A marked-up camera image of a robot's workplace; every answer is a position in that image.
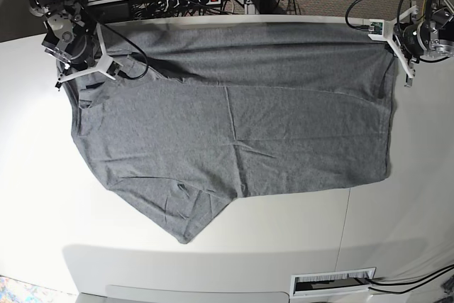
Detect table cable grommet slot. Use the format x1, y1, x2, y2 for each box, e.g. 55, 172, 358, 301
289, 268, 376, 299

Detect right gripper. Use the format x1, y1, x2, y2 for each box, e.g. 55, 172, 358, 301
44, 35, 96, 69

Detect black cables at table edge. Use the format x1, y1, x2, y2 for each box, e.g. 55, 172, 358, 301
367, 263, 454, 295

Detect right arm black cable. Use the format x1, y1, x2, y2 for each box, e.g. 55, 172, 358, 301
81, 11, 150, 81

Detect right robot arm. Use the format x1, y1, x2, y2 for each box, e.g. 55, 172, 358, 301
29, 0, 97, 70

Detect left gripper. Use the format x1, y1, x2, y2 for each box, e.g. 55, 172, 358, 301
394, 21, 431, 64

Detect grey T-shirt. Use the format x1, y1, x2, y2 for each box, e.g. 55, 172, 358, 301
64, 23, 396, 243

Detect black power strip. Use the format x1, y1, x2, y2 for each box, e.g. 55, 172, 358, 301
133, 0, 226, 13

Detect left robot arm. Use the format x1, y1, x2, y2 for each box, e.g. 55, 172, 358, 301
398, 0, 453, 63

